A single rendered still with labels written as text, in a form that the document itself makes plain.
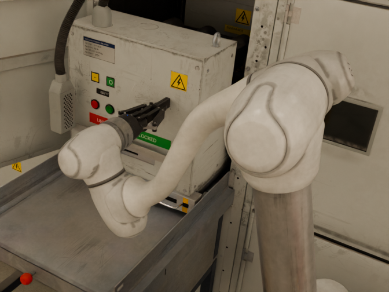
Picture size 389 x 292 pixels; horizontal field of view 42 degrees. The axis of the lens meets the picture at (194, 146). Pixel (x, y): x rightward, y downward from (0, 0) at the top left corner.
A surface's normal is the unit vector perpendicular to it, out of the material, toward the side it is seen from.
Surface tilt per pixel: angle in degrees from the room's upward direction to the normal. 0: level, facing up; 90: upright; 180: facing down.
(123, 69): 90
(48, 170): 90
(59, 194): 0
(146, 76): 90
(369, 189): 90
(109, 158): 63
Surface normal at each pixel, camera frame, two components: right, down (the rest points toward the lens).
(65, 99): 0.87, 0.30
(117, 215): -0.27, 0.42
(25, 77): 0.68, 0.41
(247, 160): -0.42, 0.26
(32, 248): 0.09, -0.87
